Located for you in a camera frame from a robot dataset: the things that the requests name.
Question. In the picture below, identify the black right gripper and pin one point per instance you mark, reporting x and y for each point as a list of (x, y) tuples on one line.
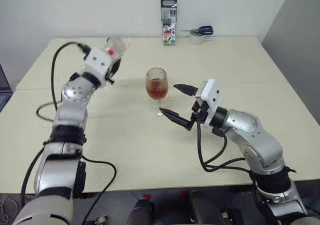
[(200, 112)]

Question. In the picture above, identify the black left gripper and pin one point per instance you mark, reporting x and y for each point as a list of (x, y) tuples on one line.
[(110, 72)]

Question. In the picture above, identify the clear bottle with red cap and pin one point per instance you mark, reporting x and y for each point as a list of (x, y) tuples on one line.
[(117, 45)]

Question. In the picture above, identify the clear wine glass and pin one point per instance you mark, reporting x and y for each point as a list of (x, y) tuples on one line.
[(156, 90)]

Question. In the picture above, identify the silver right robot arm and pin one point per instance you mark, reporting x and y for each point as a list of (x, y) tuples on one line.
[(245, 122)]

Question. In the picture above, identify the marker pen set case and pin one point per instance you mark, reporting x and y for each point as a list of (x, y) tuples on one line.
[(169, 22)]

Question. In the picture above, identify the clear tape roll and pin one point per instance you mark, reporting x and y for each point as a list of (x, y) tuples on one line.
[(196, 38)]

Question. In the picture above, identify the dark rounded shape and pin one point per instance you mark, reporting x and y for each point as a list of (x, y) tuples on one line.
[(203, 207), (141, 211)]

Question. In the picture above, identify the dark grey laptop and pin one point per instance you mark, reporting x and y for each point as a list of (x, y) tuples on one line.
[(3, 97)]

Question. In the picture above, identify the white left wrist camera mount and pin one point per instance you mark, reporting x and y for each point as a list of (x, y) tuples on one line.
[(98, 60)]

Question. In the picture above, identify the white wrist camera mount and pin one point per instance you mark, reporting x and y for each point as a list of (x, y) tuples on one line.
[(98, 60), (212, 92)]

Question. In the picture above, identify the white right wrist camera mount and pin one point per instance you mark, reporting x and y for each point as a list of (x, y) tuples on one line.
[(212, 92)]

